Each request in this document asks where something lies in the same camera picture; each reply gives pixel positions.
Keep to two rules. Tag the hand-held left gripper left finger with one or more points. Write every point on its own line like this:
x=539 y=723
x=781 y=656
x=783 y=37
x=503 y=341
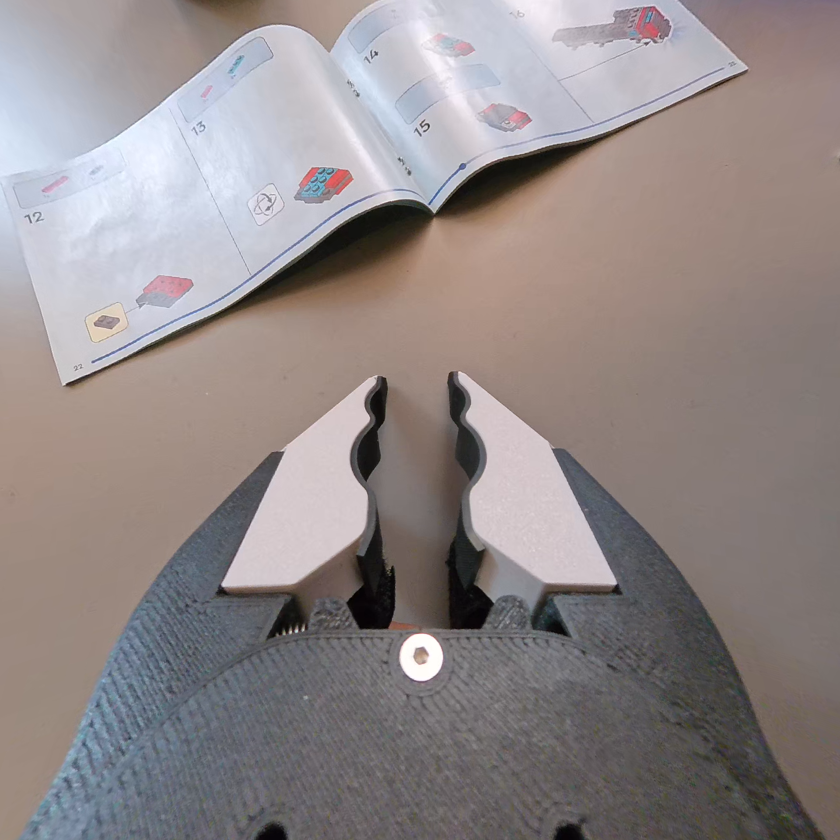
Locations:
x=302 y=512

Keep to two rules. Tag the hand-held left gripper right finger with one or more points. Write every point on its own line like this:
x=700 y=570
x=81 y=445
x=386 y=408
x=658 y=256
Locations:
x=531 y=518

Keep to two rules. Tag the brick building instruction booklet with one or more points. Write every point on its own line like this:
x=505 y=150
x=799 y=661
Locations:
x=262 y=164

